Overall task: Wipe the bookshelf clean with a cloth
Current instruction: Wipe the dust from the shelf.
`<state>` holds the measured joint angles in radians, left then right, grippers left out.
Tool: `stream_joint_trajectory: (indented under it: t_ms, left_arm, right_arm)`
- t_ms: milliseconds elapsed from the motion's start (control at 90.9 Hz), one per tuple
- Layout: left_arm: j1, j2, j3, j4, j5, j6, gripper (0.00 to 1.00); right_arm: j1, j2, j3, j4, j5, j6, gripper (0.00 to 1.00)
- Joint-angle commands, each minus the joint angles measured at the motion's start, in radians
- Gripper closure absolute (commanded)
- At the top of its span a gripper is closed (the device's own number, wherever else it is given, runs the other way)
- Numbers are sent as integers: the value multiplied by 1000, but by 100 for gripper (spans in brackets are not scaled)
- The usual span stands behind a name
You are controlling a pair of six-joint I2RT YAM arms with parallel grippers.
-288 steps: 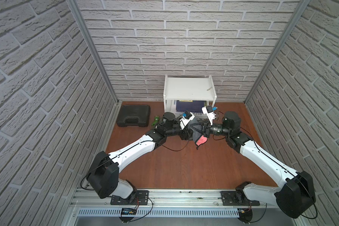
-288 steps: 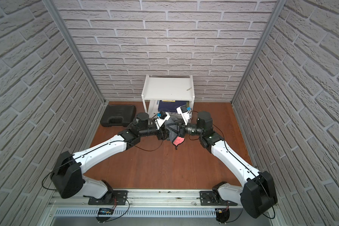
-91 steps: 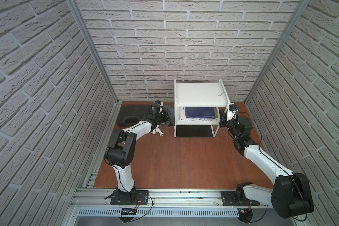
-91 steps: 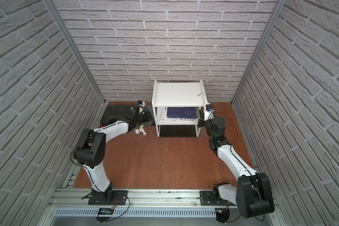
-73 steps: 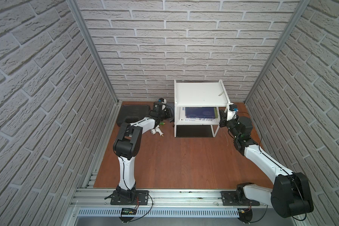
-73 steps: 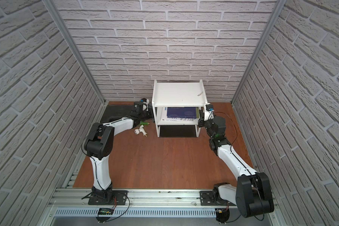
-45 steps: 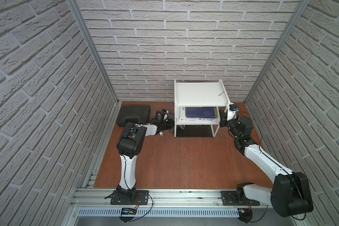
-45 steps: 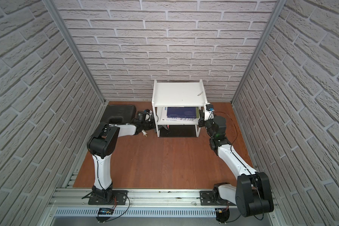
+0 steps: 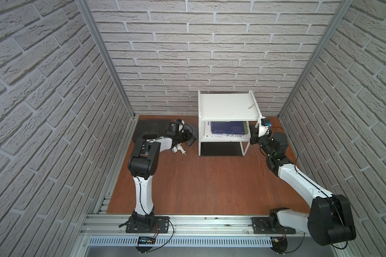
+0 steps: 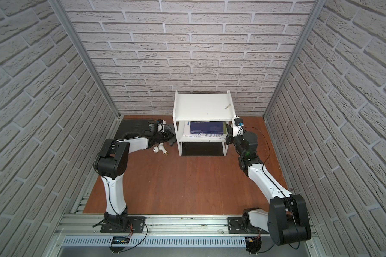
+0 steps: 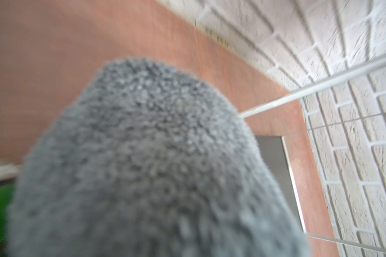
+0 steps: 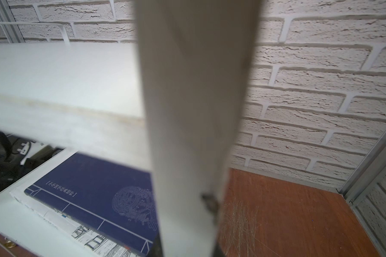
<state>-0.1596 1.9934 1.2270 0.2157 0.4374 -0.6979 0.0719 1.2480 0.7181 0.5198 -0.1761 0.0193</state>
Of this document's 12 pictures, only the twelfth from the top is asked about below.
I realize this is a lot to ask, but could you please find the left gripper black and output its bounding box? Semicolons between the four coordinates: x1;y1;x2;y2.
0;131;62;192

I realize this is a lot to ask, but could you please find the white two-tier bookshelf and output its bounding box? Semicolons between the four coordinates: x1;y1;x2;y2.
0;1;264;257

